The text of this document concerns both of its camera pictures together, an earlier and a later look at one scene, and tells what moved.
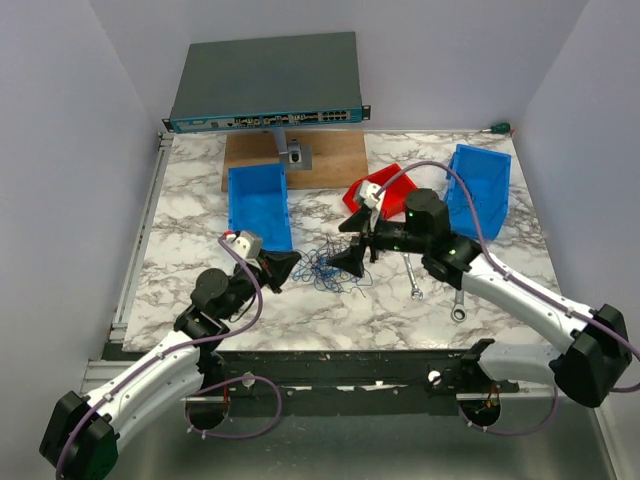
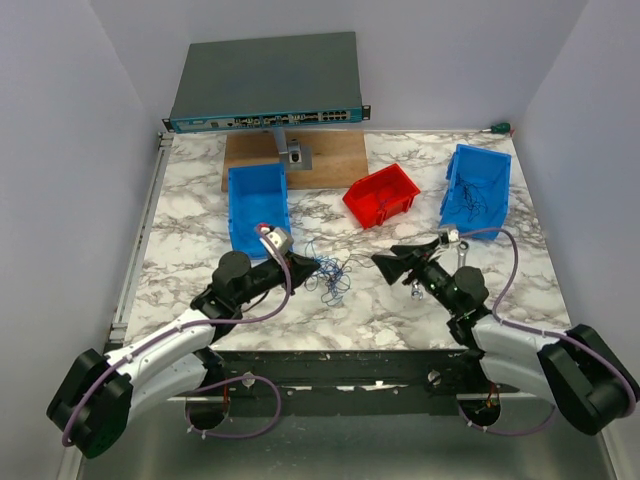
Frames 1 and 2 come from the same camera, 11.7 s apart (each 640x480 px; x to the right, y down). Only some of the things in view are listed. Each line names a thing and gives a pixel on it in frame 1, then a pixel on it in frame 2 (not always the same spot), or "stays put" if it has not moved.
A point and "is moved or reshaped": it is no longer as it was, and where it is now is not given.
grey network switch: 268,82 stays put
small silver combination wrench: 415,290 stays put
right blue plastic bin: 488,175 stays put
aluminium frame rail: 119,321 stays put
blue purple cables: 313,266 is moved or reshaped
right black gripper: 352,258 to 408,257
